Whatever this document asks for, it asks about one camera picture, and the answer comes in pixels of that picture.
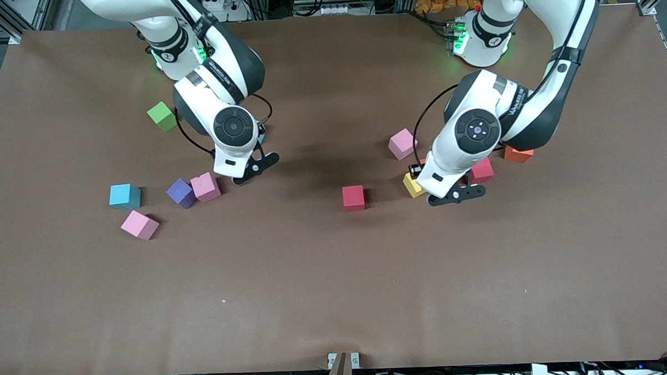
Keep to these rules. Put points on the dented pink foam cube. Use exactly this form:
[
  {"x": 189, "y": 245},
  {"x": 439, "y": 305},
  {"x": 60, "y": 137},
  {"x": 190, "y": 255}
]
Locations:
[{"x": 205, "y": 187}]

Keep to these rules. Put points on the small metal bracket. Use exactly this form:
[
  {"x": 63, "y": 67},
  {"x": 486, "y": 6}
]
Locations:
[{"x": 332, "y": 359}]

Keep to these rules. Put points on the purple foam cube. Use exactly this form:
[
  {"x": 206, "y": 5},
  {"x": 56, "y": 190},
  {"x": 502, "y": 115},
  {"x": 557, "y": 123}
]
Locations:
[{"x": 180, "y": 193}]

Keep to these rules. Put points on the green foam cube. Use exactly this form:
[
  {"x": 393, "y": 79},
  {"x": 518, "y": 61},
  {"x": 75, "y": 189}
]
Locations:
[{"x": 162, "y": 117}]

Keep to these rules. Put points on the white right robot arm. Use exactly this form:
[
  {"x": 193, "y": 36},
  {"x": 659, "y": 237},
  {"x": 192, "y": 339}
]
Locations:
[{"x": 203, "y": 103}]

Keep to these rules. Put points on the black electronics rack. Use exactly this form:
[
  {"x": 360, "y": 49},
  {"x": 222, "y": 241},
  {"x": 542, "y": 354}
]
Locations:
[{"x": 332, "y": 1}]

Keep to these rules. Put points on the red foam cube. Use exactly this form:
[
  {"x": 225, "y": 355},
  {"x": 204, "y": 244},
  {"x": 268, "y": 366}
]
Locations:
[
  {"x": 353, "y": 198},
  {"x": 484, "y": 171}
]

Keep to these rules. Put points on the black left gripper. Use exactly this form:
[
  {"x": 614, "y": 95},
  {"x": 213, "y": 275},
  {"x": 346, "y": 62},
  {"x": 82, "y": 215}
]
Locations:
[{"x": 415, "y": 170}]

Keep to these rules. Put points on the small white box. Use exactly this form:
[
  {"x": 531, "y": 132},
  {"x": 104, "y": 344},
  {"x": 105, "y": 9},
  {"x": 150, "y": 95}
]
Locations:
[{"x": 539, "y": 372}]

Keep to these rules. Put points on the brown wooden post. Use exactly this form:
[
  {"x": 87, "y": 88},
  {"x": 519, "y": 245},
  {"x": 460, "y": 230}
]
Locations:
[{"x": 340, "y": 373}]

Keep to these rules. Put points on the white power strip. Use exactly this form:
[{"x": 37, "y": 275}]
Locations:
[{"x": 227, "y": 13}]

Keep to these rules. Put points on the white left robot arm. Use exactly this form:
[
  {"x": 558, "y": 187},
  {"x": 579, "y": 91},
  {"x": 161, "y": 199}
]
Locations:
[{"x": 469, "y": 102}]

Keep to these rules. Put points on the yellow foam cube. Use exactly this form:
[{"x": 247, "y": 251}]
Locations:
[{"x": 413, "y": 187}]

